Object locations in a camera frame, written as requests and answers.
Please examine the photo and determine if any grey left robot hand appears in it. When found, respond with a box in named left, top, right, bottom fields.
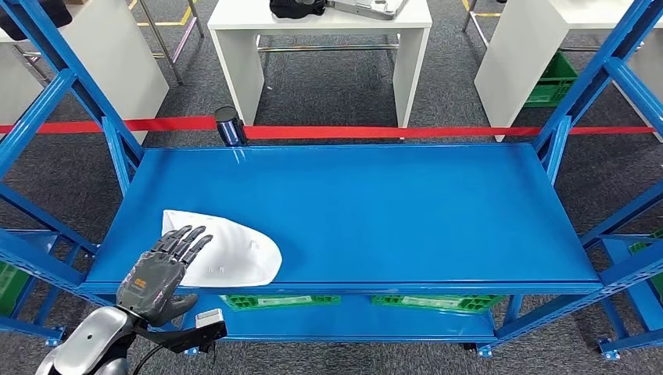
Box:
left=116, top=225, right=214, bottom=328

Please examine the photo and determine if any white plastic shell part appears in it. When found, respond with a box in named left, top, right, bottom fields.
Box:
left=161, top=209, right=283, bottom=289

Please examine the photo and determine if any white workbench table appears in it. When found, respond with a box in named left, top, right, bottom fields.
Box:
left=207, top=0, right=433, bottom=130
left=0, top=0, right=170, bottom=145
left=474, top=0, right=663, bottom=143

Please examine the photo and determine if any grey metal plate part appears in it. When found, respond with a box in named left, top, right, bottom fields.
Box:
left=327, top=0, right=410, bottom=20

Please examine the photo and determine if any green plastic crate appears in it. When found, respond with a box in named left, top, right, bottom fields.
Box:
left=628, top=227, right=663, bottom=302
left=0, top=261, right=31, bottom=316
left=371, top=295, right=506, bottom=315
left=524, top=52, right=579, bottom=109
left=219, top=295, right=342, bottom=312

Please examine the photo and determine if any red barrier belt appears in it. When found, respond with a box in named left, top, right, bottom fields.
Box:
left=0, top=116, right=656, bottom=140

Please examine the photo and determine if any yellow floor tape line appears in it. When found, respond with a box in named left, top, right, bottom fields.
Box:
left=461, top=0, right=503, bottom=18
left=128, top=0, right=194, bottom=27

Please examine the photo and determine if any black fabric bag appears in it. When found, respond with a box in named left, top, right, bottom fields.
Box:
left=269, top=0, right=328, bottom=20
left=0, top=0, right=73, bottom=41

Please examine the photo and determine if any chrome table crossbar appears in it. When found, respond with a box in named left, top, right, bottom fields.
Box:
left=256, top=33, right=401, bottom=54

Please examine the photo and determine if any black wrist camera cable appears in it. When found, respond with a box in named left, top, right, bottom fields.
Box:
left=131, top=344, right=167, bottom=375

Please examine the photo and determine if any black barrier stanchion post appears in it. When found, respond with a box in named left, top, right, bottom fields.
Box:
left=214, top=105, right=249, bottom=148

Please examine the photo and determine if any chrome tube frame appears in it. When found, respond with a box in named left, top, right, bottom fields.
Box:
left=461, top=0, right=490, bottom=50
left=10, top=0, right=206, bottom=87

